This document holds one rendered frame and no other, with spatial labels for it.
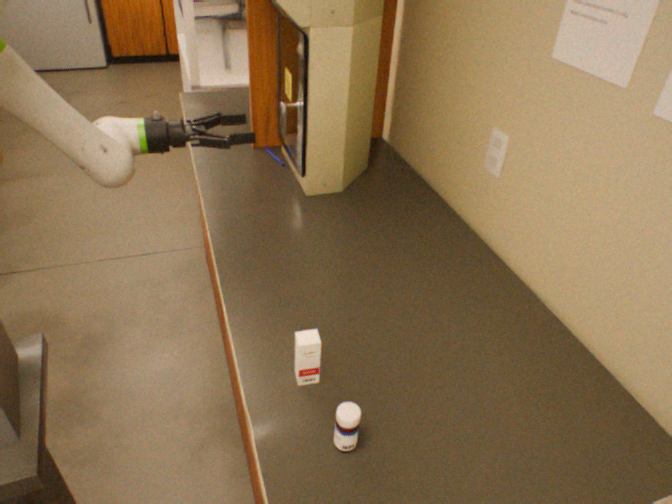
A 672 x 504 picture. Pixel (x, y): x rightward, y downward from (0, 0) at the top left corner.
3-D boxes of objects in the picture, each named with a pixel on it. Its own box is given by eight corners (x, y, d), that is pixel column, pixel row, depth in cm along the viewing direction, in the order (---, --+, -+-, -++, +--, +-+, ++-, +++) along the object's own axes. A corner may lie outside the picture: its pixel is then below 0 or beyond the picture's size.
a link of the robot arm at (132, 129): (84, 110, 122) (93, 149, 129) (81, 133, 113) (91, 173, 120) (142, 106, 126) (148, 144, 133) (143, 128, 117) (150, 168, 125)
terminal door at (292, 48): (281, 138, 166) (280, 11, 143) (304, 180, 143) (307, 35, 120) (278, 138, 166) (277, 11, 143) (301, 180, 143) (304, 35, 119)
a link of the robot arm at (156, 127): (148, 148, 133) (149, 162, 126) (142, 106, 126) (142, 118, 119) (171, 146, 134) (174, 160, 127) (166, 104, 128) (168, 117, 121)
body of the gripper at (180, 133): (168, 126, 122) (205, 123, 125) (166, 114, 129) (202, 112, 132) (172, 153, 127) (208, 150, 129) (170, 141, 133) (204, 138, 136)
